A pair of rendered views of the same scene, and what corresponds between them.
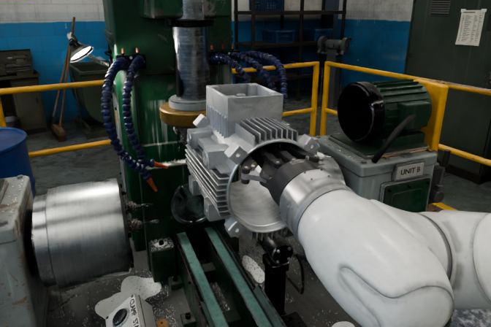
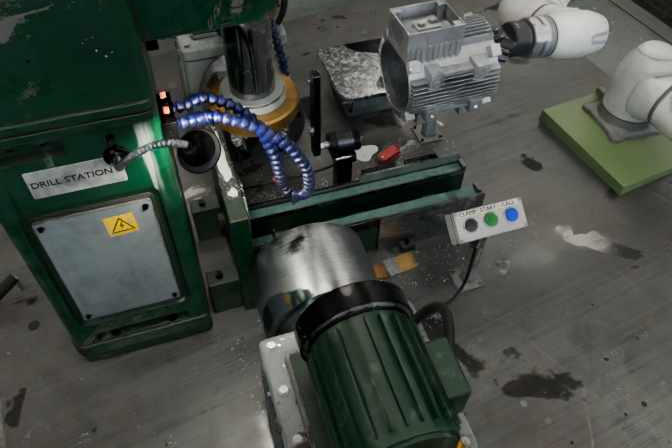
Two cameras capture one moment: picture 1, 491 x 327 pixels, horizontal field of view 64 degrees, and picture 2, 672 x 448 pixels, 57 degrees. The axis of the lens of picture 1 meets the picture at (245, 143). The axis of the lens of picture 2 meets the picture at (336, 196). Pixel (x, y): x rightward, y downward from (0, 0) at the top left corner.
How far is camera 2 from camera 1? 146 cm
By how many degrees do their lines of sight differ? 74
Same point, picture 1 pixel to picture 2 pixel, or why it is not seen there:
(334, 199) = (562, 21)
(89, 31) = not seen: outside the picture
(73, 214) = (360, 265)
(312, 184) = (546, 24)
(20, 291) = not seen: hidden behind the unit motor
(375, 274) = (603, 28)
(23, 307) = not seen: hidden behind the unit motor
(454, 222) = not seen: outside the picture
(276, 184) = (524, 43)
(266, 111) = (448, 18)
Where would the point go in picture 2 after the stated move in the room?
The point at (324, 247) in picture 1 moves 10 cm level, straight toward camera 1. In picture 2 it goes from (582, 38) to (630, 47)
